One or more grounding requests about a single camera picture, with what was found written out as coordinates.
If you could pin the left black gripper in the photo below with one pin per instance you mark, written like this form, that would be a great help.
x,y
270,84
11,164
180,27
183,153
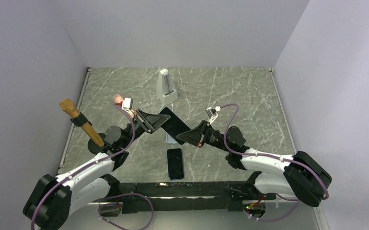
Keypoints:
x,y
152,121

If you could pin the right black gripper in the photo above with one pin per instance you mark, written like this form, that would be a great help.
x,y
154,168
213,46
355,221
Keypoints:
x,y
194,136

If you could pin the black phone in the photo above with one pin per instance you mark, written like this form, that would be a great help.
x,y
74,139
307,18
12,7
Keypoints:
x,y
175,164
174,126

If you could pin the light blue phone case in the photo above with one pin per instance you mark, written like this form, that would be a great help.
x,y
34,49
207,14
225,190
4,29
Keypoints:
x,y
170,140

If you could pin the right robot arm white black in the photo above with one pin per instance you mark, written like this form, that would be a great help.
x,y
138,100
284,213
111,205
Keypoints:
x,y
297,175

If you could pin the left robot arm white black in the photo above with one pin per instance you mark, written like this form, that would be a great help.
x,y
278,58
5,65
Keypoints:
x,y
54,199

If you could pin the grey metronome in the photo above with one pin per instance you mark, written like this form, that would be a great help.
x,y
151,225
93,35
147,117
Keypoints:
x,y
165,88

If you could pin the pink cylinder stick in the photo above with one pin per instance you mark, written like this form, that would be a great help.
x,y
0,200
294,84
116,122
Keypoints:
x,y
118,99

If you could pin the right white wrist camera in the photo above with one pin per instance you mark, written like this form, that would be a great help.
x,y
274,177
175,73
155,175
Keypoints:
x,y
212,113

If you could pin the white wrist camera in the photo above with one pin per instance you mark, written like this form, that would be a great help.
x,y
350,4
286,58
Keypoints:
x,y
126,105
212,113

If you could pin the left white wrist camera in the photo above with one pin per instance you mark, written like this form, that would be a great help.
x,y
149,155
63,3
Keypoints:
x,y
126,105

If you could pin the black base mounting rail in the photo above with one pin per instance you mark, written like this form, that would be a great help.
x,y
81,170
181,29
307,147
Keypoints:
x,y
179,196

